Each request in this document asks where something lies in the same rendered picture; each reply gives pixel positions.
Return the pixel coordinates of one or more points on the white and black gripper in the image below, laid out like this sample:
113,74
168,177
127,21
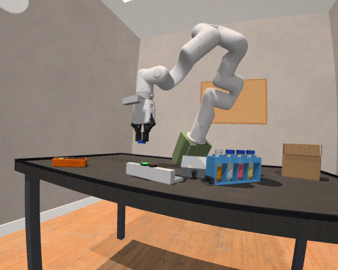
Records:
143,113

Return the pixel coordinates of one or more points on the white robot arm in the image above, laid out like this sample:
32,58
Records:
205,37

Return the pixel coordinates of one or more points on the orange digital multimeter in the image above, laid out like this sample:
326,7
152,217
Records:
69,162

